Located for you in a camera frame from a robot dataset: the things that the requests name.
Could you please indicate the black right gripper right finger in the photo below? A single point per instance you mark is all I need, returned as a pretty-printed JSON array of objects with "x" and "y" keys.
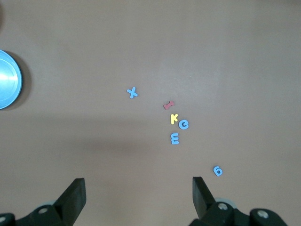
[{"x": 204, "y": 207}]

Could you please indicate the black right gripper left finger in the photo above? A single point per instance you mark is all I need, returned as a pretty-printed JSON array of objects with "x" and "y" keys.
[{"x": 70, "y": 200}]

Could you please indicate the blue foam number 6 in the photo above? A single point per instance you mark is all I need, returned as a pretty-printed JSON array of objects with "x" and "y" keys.
[{"x": 216, "y": 172}]

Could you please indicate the blue foam letter E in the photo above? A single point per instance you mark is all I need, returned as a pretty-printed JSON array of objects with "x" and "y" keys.
[{"x": 173, "y": 138}]

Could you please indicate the blue foam letter C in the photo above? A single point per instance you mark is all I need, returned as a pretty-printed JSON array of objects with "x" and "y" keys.
[{"x": 180, "y": 124}]

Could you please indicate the blue foam letter X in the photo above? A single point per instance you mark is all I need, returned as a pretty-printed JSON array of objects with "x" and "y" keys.
[{"x": 132, "y": 92}]

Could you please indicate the yellow foam letter K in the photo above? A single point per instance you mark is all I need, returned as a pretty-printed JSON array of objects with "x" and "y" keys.
[{"x": 173, "y": 118}]

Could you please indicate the red foam letter I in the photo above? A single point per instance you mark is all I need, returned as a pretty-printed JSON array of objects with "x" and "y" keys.
[{"x": 168, "y": 105}]

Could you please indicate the blue plate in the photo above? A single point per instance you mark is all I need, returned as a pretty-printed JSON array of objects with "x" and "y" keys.
[{"x": 7, "y": 80}]

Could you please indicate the brown table cover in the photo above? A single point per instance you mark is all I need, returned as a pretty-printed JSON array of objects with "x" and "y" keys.
[{"x": 150, "y": 47}]

